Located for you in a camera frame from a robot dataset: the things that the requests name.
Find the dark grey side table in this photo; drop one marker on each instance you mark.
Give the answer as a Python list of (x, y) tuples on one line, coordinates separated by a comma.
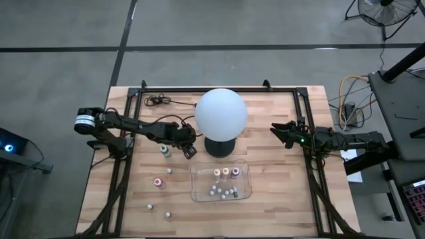
[(398, 109)]

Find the black floor fan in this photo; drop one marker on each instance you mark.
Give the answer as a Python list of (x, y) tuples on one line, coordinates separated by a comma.
[(386, 13)]

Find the blue-lit computer on stand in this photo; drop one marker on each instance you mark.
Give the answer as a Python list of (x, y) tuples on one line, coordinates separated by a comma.
[(10, 146)]

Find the black hex key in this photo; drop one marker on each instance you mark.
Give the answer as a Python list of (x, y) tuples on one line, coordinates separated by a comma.
[(405, 117)]

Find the large green squeeze bottle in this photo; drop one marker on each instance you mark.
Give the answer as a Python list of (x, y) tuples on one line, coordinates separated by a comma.
[(165, 150)]

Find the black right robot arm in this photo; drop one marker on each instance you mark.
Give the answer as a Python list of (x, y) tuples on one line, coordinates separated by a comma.
[(352, 137)]

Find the red compartment tray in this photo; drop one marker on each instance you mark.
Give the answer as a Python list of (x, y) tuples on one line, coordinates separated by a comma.
[(416, 199)]

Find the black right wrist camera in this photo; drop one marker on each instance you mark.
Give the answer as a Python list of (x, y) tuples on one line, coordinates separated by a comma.
[(301, 123)]

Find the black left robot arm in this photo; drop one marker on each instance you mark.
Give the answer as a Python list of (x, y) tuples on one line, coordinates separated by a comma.
[(133, 125)]

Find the black aluminium table frame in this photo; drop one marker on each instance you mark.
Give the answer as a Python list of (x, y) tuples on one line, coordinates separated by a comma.
[(216, 90)]

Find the large red orange-capped bottle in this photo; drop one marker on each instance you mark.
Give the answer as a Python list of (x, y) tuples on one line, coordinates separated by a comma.
[(158, 182)]

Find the white paper sheet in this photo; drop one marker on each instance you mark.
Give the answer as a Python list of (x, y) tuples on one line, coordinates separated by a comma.
[(355, 176)]

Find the clear plastic bin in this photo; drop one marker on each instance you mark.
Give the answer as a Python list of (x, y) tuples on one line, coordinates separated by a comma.
[(196, 179)]

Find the black round pole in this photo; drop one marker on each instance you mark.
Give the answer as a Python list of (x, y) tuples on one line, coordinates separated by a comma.
[(403, 62)]

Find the white globe table lamp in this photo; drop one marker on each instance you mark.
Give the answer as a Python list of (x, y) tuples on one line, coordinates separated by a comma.
[(220, 114)]

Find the small dark olive bottle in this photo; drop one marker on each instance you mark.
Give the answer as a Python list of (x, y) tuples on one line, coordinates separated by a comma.
[(235, 193)]

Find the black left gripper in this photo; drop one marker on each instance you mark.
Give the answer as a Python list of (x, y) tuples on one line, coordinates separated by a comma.
[(182, 134)]

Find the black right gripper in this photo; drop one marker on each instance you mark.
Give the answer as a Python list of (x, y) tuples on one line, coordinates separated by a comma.
[(303, 136)]

